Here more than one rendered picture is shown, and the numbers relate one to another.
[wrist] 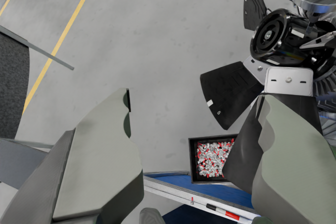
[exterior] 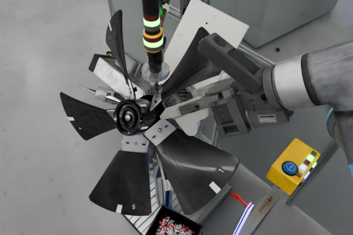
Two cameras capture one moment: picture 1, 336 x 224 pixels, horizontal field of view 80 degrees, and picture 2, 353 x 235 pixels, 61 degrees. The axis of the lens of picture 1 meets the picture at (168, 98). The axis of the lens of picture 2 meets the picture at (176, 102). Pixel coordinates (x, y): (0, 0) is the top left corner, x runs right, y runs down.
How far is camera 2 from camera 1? 49 cm
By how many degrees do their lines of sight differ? 53
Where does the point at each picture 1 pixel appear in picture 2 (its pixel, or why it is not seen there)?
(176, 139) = not seen: outside the picture
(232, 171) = (189, 204)
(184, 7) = not seen: outside the picture
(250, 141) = (178, 175)
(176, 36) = not seen: outside the picture
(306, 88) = (170, 127)
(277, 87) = (159, 138)
